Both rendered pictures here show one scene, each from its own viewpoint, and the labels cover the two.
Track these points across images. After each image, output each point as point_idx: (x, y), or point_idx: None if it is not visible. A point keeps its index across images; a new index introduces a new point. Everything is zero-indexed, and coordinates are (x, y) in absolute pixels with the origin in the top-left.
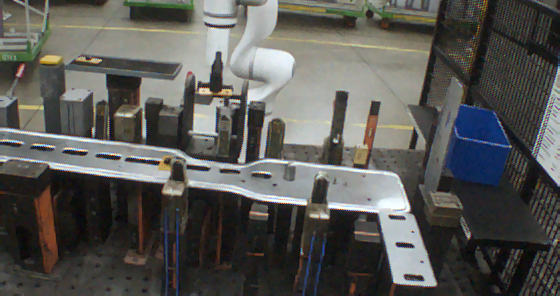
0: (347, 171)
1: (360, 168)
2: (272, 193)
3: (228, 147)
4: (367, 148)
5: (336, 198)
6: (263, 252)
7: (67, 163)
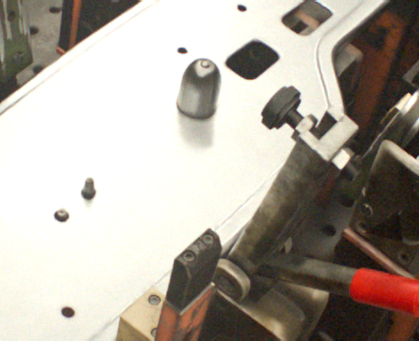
0: (129, 289)
1: (113, 335)
2: (145, 22)
3: None
4: (123, 314)
5: (15, 132)
6: (59, 47)
7: None
